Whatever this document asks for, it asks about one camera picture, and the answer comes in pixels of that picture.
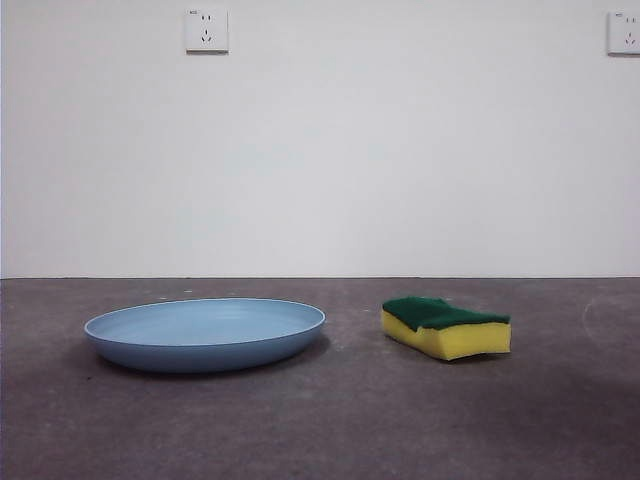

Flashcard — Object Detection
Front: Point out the yellow sponge with green pad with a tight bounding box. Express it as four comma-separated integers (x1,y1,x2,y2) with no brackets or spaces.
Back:
380,295,512,362

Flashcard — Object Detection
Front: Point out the light blue round plate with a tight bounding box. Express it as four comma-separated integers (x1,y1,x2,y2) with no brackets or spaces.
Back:
83,297,327,374

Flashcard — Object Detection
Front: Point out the white wall power socket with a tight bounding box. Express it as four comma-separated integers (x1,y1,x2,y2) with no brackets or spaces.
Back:
607,10,640,56
185,7,230,55

